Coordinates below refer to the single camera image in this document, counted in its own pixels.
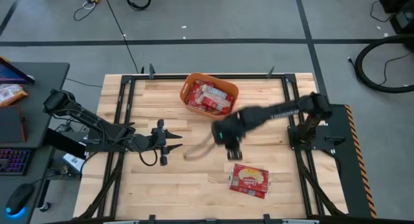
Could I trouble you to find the black equipment case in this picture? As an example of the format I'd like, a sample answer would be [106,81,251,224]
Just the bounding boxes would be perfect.
[380,0,414,36]

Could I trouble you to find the black notebook with red edge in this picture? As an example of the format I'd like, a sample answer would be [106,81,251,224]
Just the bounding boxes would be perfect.
[0,104,27,144]

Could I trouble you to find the black mouse with blue light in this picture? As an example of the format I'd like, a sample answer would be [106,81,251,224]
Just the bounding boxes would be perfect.
[5,183,35,217]

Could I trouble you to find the black aluminium table frame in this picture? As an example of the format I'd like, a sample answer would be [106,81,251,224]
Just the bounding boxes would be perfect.
[77,63,349,224]

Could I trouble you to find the red popcorn bag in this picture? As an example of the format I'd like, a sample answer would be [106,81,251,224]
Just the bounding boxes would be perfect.
[228,171,268,200]
[186,80,205,106]
[187,99,231,117]
[196,84,234,112]
[231,163,270,194]

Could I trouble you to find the black platform with hazard stripe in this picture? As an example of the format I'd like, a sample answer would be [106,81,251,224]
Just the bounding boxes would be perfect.
[287,104,378,219]

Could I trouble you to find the black desk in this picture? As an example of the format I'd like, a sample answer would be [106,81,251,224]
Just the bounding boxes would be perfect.
[0,62,71,224]

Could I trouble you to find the backlit keyboard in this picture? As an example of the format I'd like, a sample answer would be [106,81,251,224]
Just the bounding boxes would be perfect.
[0,148,32,177]

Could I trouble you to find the orange plastic basket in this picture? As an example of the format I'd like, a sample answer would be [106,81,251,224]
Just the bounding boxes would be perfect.
[179,72,240,121]

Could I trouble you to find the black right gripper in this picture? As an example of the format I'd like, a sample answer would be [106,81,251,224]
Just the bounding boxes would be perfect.
[184,111,248,162]

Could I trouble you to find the thick black hose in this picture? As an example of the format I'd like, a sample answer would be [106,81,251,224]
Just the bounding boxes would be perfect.
[354,34,414,94]

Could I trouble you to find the white black floor cable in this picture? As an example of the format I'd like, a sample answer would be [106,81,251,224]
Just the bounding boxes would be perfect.
[73,0,98,22]

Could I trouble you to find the orange white snack bag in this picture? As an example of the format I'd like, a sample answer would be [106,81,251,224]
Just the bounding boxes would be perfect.
[0,84,29,107]

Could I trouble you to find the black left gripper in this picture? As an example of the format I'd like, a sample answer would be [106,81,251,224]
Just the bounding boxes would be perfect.
[150,119,184,166]

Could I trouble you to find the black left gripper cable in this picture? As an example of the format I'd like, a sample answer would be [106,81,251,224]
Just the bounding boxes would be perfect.
[138,148,160,167]

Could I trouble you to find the long black floor cable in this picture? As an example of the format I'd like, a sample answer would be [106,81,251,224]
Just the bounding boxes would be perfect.
[102,0,140,74]

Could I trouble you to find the thin black floor cable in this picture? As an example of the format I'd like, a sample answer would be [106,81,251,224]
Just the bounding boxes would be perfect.
[347,52,414,87]
[369,0,394,23]

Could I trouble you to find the black coiled cable loop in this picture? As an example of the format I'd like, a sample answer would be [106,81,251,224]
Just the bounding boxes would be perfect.
[125,0,152,11]

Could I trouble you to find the laptop screen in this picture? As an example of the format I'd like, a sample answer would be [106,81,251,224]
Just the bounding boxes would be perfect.
[0,56,36,85]

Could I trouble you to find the white power supply box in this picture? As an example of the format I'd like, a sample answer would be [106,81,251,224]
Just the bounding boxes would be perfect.
[62,152,86,174]

